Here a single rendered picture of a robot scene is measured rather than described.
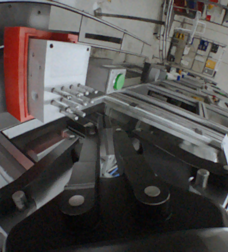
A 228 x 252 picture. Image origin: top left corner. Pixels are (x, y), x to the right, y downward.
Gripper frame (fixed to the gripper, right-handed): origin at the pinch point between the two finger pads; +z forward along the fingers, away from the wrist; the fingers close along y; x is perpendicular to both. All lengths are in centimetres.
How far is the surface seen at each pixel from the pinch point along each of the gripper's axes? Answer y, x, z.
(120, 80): 5.0, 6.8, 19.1
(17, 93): -13.6, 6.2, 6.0
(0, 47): -21.2, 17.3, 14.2
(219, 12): 297, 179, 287
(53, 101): -7.6, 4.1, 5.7
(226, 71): 531, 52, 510
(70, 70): -4.7, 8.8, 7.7
